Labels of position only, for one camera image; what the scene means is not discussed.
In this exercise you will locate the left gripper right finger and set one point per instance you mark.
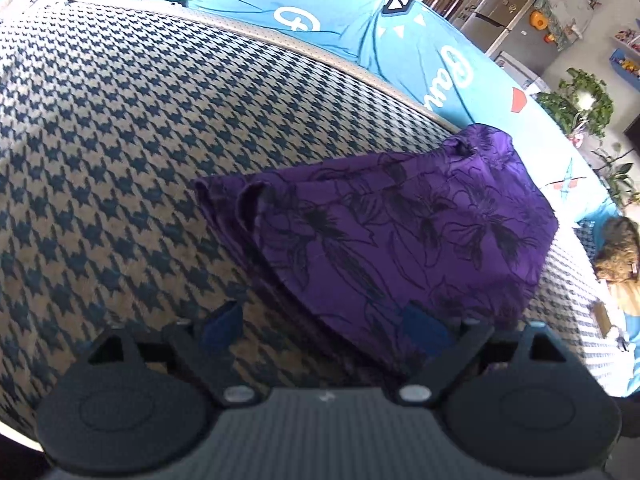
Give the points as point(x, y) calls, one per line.
point(424, 334)

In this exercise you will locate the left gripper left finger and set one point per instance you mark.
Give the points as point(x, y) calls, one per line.
point(222, 328)

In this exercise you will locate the purple floral red-lined garment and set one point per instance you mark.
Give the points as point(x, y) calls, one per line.
point(343, 245)

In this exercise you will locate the brown patterned garment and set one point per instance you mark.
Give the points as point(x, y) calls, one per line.
point(617, 262)

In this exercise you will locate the houndstooth sofa seat cover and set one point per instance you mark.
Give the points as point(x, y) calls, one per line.
point(109, 116)

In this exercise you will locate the small leafy plant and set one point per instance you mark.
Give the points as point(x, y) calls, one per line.
point(615, 176)

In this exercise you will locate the white chest freezer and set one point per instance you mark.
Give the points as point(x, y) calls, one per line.
point(530, 82)

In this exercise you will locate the green potted plant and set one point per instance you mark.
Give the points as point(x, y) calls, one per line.
point(580, 104)

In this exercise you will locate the blue cartoon print sofa backrest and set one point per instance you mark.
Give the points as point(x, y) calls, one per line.
point(420, 54)

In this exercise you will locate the silver refrigerator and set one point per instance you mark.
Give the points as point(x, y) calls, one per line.
point(534, 32)

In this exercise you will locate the blue wall shelf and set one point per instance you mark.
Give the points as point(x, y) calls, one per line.
point(626, 55)

